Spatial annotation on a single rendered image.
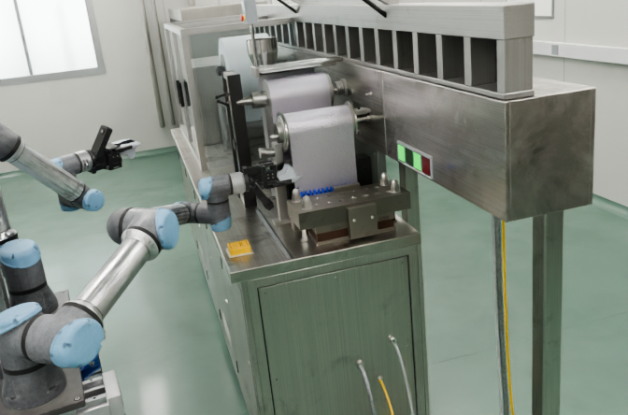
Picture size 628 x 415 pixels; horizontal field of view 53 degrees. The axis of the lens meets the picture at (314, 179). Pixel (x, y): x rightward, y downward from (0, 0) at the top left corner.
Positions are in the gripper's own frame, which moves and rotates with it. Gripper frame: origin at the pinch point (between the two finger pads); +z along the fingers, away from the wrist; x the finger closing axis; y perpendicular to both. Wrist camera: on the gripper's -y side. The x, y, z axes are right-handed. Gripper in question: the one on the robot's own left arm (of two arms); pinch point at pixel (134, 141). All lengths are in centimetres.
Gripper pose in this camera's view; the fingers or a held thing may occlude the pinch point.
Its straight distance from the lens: 252.0
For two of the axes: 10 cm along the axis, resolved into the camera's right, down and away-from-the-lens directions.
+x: 7.6, 2.5, -6.0
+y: -0.1, 9.3, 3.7
